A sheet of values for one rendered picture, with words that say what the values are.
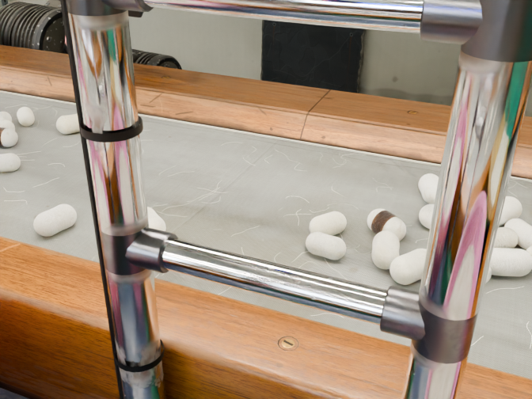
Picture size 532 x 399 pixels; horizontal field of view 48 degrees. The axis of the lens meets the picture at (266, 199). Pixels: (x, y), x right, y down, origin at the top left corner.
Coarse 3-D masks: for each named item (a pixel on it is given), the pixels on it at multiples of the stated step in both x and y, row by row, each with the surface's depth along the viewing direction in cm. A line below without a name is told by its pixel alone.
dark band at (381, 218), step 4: (380, 212) 48; (384, 212) 47; (388, 212) 47; (376, 216) 47; (380, 216) 47; (384, 216) 47; (388, 216) 47; (392, 216) 47; (396, 216) 47; (376, 220) 47; (380, 220) 47; (384, 220) 47; (372, 224) 48; (376, 224) 47; (380, 224) 47; (384, 224) 47; (372, 228) 48; (376, 228) 47; (380, 228) 47; (376, 232) 47
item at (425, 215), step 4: (428, 204) 49; (432, 204) 49; (424, 208) 49; (428, 208) 48; (432, 208) 48; (420, 212) 49; (424, 212) 48; (428, 212) 48; (432, 212) 48; (420, 216) 49; (424, 216) 48; (428, 216) 48; (420, 220) 49; (424, 220) 48; (428, 220) 48; (424, 224) 49; (428, 224) 48; (428, 228) 49
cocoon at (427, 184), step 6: (426, 174) 54; (432, 174) 54; (420, 180) 54; (426, 180) 53; (432, 180) 53; (438, 180) 53; (420, 186) 53; (426, 186) 52; (432, 186) 52; (426, 192) 52; (432, 192) 52; (426, 198) 52; (432, 198) 52
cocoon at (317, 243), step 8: (320, 232) 45; (312, 240) 45; (320, 240) 45; (328, 240) 44; (336, 240) 44; (312, 248) 45; (320, 248) 45; (328, 248) 44; (336, 248) 44; (344, 248) 44; (328, 256) 45; (336, 256) 44
